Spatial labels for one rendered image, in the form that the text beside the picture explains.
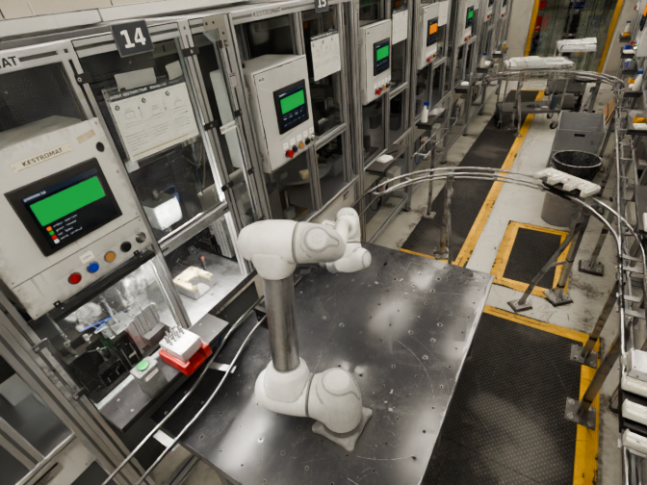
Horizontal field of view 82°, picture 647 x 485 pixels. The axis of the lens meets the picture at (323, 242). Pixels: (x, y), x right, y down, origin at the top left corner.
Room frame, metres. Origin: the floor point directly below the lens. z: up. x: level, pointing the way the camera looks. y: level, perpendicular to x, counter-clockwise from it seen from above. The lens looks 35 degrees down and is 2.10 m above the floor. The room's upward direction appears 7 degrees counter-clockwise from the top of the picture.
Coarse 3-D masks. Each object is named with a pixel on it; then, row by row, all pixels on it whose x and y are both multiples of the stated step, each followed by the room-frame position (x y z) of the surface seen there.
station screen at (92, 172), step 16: (80, 176) 1.03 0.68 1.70; (96, 176) 1.07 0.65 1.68; (48, 192) 0.96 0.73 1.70; (80, 208) 1.00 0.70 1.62; (96, 208) 1.04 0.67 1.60; (112, 208) 1.07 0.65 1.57; (48, 224) 0.92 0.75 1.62; (64, 224) 0.95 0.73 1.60; (80, 224) 0.98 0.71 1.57; (48, 240) 0.91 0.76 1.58; (64, 240) 0.94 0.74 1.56
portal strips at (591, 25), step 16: (560, 0) 7.76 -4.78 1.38; (592, 0) 7.48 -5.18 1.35; (608, 0) 7.34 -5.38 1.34; (544, 16) 7.86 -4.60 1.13; (560, 16) 7.73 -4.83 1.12; (592, 16) 7.44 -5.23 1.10; (608, 16) 7.29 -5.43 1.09; (544, 32) 7.83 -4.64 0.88; (560, 32) 7.69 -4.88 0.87; (592, 32) 7.41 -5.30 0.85; (544, 48) 7.80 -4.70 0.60; (576, 64) 7.47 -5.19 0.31
